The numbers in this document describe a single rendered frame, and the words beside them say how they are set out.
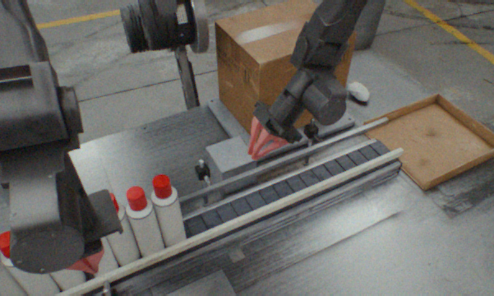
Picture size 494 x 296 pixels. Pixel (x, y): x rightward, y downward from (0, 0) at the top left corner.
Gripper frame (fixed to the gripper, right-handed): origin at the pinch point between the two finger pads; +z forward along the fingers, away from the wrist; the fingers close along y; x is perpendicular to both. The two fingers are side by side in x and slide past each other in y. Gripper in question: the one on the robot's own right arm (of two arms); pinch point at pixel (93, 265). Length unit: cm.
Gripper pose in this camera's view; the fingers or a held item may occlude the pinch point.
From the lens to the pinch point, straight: 57.8
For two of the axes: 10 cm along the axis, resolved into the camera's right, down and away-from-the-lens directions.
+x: -4.6, -6.1, 6.5
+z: 0.2, 7.2, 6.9
